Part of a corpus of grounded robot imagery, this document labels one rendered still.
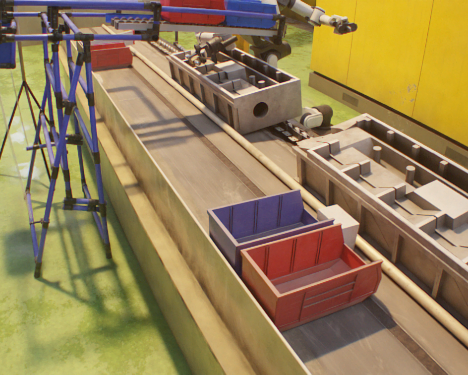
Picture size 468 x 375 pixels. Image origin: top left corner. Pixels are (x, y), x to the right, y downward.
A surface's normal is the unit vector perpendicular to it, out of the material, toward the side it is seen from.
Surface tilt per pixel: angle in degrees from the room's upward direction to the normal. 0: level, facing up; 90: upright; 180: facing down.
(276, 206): 88
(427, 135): 90
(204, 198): 0
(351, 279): 92
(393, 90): 90
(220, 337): 0
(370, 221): 100
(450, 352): 0
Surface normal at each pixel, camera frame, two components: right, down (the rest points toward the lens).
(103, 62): 0.42, 0.48
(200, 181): 0.04, -0.87
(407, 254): -0.90, 0.33
